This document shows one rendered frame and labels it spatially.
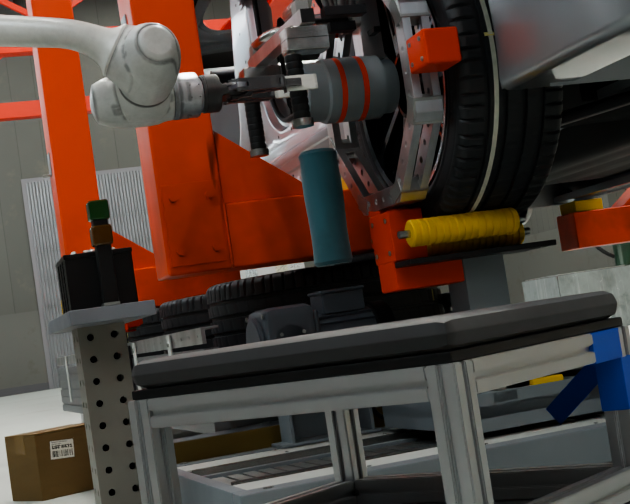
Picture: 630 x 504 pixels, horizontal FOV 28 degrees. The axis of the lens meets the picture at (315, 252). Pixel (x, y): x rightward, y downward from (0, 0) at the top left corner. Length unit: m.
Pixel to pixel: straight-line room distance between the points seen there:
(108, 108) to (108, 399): 0.65
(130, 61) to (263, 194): 0.95
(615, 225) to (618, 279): 4.35
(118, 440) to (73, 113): 2.53
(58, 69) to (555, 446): 3.14
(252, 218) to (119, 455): 0.73
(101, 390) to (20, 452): 0.86
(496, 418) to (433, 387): 1.46
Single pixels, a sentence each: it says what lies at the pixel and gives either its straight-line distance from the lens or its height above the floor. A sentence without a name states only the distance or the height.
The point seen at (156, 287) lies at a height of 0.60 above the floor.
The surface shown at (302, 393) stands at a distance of 1.16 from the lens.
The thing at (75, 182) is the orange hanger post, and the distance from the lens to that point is 4.99.
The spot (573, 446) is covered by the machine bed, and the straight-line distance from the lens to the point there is 2.44.
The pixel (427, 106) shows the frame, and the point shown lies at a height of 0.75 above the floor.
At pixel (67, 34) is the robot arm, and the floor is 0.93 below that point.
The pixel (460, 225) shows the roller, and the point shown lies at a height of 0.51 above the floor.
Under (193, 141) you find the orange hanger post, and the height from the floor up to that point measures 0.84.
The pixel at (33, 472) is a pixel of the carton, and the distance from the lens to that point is 3.48.
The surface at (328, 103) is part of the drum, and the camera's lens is 2.69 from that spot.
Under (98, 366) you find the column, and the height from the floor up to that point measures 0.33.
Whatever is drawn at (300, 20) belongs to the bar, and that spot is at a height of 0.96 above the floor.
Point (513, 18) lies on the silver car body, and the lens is 2.38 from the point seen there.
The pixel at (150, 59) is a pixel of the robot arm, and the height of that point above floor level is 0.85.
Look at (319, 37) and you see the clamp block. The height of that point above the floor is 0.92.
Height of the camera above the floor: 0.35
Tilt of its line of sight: 3 degrees up
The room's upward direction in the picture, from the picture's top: 9 degrees counter-clockwise
